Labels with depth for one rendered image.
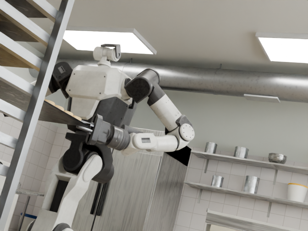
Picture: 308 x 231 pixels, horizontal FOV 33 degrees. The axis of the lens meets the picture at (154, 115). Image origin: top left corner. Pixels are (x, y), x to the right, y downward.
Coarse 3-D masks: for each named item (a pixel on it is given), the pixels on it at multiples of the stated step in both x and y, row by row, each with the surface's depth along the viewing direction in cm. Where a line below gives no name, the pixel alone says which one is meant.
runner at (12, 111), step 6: (0, 102) 155; (6, 102) 157; (0, 108) 155; (6, 108) 157; (12, 108) 159; (18, 108) 162; (6, 114) 160; (12, 114) 160; (18, 114) 162; (24, 114) 164; (18, 120) 165
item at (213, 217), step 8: (208, 216) 254; (216, 216) 253; (224, 216) 252; (232, 216) 250; (216, 224) 252; (224, 224) 250; (232, 224) 249; (240, 224) 248; (248, 224) 247; (256, 224) 246; (264, 224) 245; (272, 224) 244
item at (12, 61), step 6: (0, 48) 158; (0, 54) 164; (6, 54) 163; (0, 60) 172; (6, 60) 170; (12, 60) 168; (18, 60) 167; (12, 66) 175; (18, 66) 173; (24, 66) 172; (30, 66) 170
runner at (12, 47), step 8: (0, 32) 152; (0, 40) 152; (8, 40) 155; (8, 48) 155; (16, 48) 158; (24, 48) 161; (16, 56) 162; (24, 56) 162; (32, 56) 165; (32, 64) 166; (40, 64) 168
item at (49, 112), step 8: (0, 80) 160; (0, 88) 171; (8, 88) 168; (0, 96) 183; (8, 96) 180; (16, 96) 176; (24, 96) 173; (16, 104) 190; (24, 104) 186; (48, 104) 176; (40, 112) 193; (48, 112) 189; (56, 112) 185; (64, 112) 183; (40, 120) 208; (48, 120) 204; (56, 120) 200; (64, 120) 196; (72, 120) 192
